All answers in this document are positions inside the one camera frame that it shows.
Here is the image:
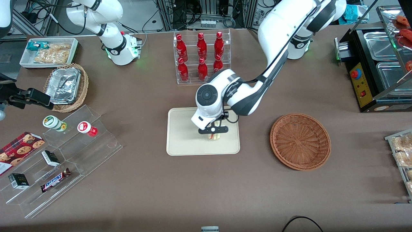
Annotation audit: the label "grey pastry tray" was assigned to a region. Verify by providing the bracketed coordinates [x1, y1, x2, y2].
[385, 129, 412, 203]

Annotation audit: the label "steel warmer pan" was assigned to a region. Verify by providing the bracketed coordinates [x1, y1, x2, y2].
[376, 61, 412, 91]
[364, 31, 399, 61]

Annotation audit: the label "red lid yogurt cup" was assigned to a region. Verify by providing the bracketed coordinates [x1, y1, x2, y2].
[77, 121, 98, 137]

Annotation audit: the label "cream rectangular plastic tray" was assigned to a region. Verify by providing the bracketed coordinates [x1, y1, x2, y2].
[166, 107, 240, 156]

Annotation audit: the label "Snickers chocolate bar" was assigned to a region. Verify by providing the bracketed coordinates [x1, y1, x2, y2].
[40, 168, 72, 193]

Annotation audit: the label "white plastic snack bin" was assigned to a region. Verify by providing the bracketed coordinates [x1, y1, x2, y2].
[19, 37, 79, 69]

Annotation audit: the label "red plaid cookie box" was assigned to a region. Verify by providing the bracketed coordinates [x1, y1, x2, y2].
[0, 131, 46, 177]

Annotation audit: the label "clear acrylic stepped shelf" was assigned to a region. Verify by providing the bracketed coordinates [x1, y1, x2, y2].
[0, 104, 123, 219]

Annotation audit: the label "small black carton box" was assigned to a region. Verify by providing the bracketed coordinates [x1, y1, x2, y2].
[41, 150, 61, 167]

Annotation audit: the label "black food warmer display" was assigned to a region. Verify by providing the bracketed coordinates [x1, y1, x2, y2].
[334, 0, 412, 113]

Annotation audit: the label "aluminium profile equipment rack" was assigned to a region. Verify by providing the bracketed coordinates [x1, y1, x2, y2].
[156, 0, 258, 31]

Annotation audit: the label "teal cloth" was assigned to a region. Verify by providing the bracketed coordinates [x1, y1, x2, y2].
[342, 5, 367, 25]

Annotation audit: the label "clear acrylic bottle rack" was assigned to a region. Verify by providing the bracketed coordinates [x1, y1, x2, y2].
[173, 29, 231, 85]

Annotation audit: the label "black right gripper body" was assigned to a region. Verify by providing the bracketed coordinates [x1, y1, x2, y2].
[6, 91, 31, 108]

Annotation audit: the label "black box with Face print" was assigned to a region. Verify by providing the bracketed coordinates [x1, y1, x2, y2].
[8, 173, 30, 189]

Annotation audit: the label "beige cracker bags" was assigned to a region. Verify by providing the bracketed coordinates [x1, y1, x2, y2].
[34, 43, 72, 64]

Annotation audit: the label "wrapped beige pastry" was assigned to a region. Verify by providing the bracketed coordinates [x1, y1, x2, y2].
[393, 151, 412, 167]
[391, 135, 412, 152]

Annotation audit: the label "sandwich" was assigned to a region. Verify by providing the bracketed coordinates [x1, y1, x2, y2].
[208, 120, 222, 140]

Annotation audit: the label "light wicker basket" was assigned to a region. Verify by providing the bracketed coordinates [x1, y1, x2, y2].
[43, 63, 89, 113]

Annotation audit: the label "green sunflower lid cup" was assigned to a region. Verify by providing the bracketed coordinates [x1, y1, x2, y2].
[42, 115, 67, 132]

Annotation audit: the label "black cable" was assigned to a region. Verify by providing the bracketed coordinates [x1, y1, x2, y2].
[282, 216, 323, 232]

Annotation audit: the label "aluminium foil container stack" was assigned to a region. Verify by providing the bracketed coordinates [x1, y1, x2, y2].
[45, 67, 81, 105]

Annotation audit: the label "green snack packet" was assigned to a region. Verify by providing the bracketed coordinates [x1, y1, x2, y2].
[26, 41, 50, 51]

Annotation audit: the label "brown wicker basket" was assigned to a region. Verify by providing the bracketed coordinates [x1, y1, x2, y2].
[270, 113, 332, 171]

